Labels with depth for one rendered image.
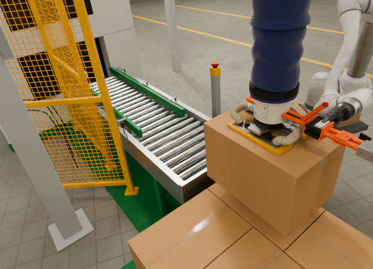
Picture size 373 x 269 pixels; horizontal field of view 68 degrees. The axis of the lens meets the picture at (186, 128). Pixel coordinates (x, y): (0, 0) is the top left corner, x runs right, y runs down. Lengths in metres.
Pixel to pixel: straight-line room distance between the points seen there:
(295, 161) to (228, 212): 0.61
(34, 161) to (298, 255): 1.68
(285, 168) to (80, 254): 1.74
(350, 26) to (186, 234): 1.40
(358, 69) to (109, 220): 2.17
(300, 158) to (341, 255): 0.59
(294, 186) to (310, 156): 0.17
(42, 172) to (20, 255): 0.81
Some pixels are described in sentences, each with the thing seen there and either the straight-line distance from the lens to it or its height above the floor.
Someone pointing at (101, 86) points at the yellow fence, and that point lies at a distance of 2.11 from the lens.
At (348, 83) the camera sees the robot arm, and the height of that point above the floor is 1.06.
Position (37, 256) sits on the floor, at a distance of 2.62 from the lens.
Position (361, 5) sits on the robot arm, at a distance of 1.78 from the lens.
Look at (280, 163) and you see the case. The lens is 1.29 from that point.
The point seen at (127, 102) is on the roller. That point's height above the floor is 0.52.
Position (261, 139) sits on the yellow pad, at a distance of 1.38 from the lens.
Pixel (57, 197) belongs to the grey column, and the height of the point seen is 0.44.
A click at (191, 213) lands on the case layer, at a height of 0.54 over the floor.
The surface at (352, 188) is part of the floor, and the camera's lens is 2.87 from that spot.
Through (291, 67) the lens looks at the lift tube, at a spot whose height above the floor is 1.43.
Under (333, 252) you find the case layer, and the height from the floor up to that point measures 0.54.
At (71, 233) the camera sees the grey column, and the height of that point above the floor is 0.04.
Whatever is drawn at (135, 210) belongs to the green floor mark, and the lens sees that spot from 2.57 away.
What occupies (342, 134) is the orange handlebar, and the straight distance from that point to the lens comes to 1.28.
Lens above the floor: 1.91
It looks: 34 degrees down
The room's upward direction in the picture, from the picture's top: 6 degrees counter-clockwise
